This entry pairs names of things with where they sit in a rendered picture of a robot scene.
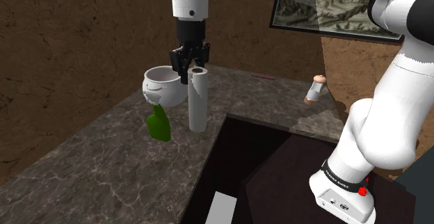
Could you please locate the glass and wood pepper mill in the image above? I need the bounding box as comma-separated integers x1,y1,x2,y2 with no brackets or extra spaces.
303,74,328,106

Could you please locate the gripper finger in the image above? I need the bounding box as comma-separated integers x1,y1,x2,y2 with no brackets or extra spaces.
170,46,191,86
192,42,211,69

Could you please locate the green bottle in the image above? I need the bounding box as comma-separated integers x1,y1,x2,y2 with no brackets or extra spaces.
146,104,172,143

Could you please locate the white paper towel roll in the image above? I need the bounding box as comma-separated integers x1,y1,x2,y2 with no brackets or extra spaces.
186,66,209,134

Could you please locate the framed landscape wall picture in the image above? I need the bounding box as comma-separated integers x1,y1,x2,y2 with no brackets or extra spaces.
268,0,406,45

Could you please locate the white round bowl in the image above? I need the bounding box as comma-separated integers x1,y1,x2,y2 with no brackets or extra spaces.
142,65,189,109

